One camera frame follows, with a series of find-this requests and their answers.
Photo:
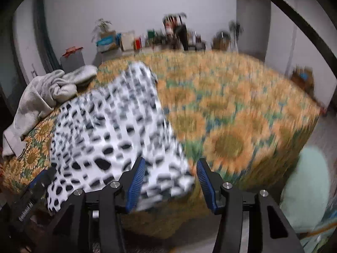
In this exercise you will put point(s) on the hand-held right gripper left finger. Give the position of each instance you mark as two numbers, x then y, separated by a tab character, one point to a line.
136	184

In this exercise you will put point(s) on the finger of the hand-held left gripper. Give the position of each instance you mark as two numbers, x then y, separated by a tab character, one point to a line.
38	189

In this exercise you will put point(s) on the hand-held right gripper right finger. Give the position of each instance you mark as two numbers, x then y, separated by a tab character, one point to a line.
206	187

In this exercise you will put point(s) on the black-spotted white garment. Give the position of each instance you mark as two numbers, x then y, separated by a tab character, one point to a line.
110	126

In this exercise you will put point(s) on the grey knit sweater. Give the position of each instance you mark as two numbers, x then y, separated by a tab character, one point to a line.
39	95

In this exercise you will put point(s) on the sunflower print blanket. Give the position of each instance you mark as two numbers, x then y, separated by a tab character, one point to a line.
237	110

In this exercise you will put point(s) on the pale green cushion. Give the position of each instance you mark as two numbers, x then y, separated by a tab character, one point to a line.
305	189

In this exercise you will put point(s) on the grey cabinet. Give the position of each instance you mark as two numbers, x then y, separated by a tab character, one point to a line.
72	63

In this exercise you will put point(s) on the red basin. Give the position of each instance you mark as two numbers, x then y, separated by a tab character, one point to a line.
72	51

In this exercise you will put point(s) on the white box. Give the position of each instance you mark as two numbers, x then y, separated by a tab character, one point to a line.
127	40

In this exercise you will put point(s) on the open cardboard box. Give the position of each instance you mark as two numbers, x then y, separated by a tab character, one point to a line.
302	79

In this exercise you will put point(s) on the teal basin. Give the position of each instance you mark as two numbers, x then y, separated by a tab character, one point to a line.
105	42

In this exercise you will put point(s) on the grey floor fan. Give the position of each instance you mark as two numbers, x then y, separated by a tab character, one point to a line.
221	39

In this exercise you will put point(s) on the dark green curtain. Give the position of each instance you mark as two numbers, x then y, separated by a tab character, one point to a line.
47	37

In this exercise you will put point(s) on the potted plant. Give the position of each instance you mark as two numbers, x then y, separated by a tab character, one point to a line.
102	27

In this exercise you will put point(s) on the black standing fan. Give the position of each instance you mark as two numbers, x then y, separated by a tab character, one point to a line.
235	29

